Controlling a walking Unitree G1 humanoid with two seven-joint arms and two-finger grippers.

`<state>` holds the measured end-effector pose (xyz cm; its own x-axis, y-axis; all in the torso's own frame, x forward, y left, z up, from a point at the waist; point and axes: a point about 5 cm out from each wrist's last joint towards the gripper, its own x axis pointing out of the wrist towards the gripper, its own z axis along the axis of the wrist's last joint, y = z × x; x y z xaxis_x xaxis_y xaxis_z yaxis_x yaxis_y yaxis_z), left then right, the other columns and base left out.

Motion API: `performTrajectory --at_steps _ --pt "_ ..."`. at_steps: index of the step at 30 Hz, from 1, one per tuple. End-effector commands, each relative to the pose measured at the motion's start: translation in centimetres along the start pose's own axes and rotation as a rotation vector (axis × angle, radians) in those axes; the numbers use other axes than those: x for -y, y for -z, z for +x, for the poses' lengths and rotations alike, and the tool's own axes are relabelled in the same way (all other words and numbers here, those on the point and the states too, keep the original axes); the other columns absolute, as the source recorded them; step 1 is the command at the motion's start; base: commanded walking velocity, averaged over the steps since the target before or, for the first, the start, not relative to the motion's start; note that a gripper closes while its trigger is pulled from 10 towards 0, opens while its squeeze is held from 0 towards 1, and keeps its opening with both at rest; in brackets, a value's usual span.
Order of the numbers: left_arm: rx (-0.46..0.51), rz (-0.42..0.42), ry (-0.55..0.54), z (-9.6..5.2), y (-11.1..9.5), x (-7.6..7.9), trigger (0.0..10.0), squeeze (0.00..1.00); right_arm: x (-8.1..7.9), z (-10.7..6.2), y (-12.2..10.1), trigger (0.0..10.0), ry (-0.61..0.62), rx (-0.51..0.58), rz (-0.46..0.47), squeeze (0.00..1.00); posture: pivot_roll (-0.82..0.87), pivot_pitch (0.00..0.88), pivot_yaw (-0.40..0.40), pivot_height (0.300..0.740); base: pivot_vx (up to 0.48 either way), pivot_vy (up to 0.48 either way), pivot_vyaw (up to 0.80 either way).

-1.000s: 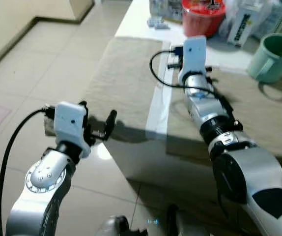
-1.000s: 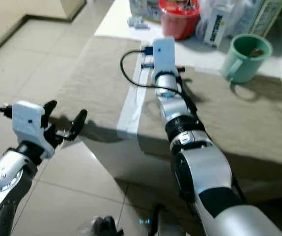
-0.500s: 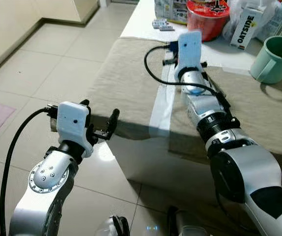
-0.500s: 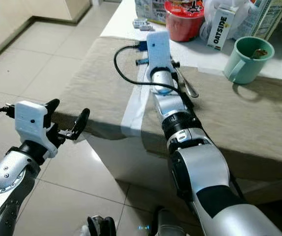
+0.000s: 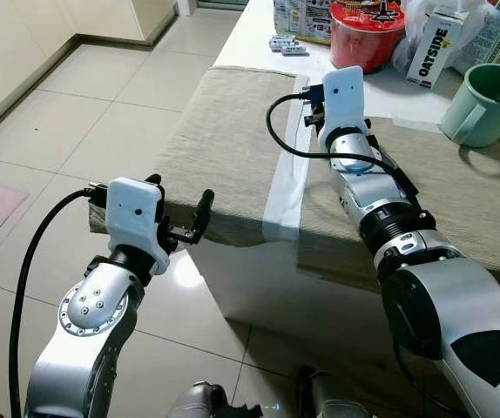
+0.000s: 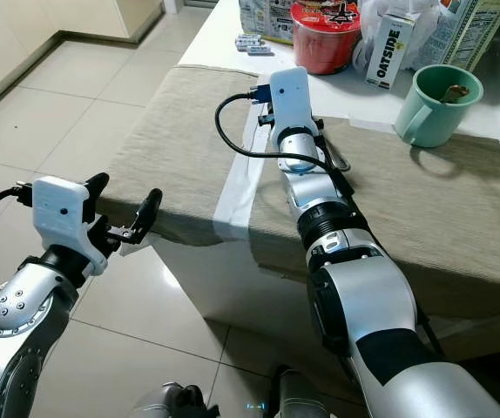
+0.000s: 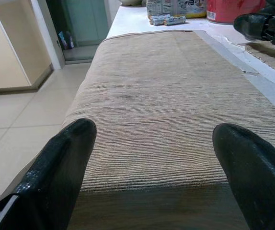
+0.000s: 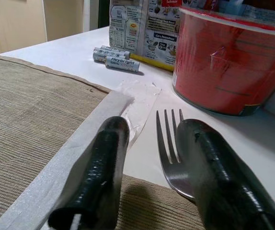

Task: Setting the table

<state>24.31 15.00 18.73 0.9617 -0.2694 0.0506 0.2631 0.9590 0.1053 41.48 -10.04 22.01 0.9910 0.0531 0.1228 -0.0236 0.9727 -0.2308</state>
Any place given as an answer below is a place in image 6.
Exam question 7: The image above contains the red instant noodle bowl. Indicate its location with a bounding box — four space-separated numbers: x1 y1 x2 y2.
289 0 362 76

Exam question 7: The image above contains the instant noodle multipack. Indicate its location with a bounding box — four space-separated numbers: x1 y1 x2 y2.
237 0 299 44

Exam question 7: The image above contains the white Oatside drink carton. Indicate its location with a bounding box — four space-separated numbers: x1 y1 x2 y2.
365 10 416 90

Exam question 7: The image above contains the white plastic bag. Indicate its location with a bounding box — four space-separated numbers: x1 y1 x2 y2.
355 0 451 71

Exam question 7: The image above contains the green mug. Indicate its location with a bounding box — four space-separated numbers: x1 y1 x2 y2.
394 64 484 149

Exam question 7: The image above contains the cream kitchen cabinet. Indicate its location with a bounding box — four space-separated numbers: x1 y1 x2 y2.
0 0 172 123

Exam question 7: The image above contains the gold spoon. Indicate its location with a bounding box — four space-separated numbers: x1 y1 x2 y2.
442 83 473 104

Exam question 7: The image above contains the cream crackers box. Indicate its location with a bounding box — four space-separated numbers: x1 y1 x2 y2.
420 0 500 71

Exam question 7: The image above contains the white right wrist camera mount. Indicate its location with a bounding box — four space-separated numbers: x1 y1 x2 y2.
267 66 314 145

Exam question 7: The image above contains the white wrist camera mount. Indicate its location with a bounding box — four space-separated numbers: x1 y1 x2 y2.
267 66 314 145
32 176 111 275

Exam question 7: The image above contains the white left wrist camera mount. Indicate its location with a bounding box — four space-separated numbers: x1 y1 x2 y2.
32 176 111 275

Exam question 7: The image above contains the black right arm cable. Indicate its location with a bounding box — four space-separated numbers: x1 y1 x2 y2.
215 87 373 219

